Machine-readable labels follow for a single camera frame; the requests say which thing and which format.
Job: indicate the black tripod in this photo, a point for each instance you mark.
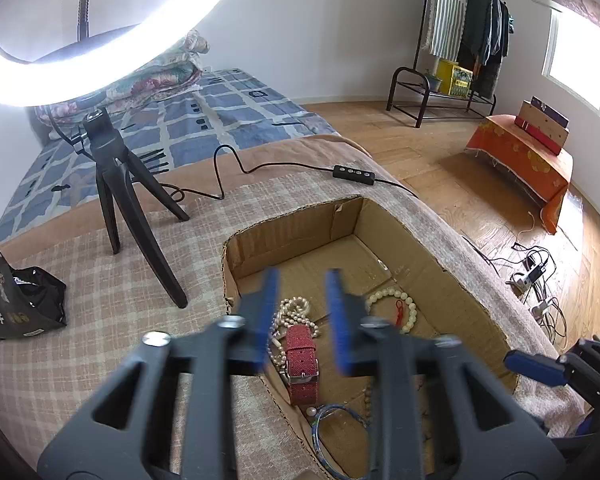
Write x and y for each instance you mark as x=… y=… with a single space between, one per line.
x=115 y=170

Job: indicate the plaid beige blanket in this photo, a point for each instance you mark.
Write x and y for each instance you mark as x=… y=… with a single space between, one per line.
x=105 y=360

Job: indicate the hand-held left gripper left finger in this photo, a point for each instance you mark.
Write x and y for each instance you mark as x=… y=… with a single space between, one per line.
x=267 y=320

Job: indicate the orange cloth covered stool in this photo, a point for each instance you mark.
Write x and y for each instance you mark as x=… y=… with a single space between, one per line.
x=525 y=165

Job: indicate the white power strip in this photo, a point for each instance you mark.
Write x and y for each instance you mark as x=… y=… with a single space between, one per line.
x=530 y=276

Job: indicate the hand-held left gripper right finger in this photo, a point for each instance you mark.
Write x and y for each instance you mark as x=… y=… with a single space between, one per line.
x=337 y=320

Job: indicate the red flat box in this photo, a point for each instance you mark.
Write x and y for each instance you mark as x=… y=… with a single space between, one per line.
x=542 y=136

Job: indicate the striped hanging cloth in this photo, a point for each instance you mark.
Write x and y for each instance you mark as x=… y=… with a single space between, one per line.
x=445 y=15

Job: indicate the blue patterned bed sheet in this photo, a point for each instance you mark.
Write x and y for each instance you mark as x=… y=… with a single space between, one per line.
x=220 y=120

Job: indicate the black clothes rack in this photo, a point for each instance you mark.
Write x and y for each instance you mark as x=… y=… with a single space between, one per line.
x=405 y=87

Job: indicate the dark thin bangle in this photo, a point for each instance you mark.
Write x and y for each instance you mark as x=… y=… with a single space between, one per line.
x=316 y=435

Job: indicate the dark blue flat box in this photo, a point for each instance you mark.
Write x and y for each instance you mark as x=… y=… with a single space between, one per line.
x=550 y=112

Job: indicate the yellow box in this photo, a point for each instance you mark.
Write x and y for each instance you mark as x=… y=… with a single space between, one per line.
x=455 y=77

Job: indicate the dark hanging clothes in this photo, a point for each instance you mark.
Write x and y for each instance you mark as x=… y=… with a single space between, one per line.
x=485 y=30

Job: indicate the tan flat box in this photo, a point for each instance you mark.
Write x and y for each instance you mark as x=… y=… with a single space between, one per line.
x=530 y=115

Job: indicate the folded floral quilt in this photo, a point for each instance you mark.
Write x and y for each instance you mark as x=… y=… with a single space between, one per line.
x=145 y=85

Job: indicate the black printed snack bag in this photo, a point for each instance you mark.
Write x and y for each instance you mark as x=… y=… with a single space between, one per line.
x=10 y=290

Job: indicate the cardboard box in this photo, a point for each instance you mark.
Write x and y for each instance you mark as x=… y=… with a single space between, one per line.
x=430 y=280

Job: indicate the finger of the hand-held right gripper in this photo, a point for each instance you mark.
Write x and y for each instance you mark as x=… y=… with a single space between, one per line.
x=532 y=366

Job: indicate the window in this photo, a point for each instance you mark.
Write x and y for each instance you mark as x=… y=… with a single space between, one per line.
x=585 y=75

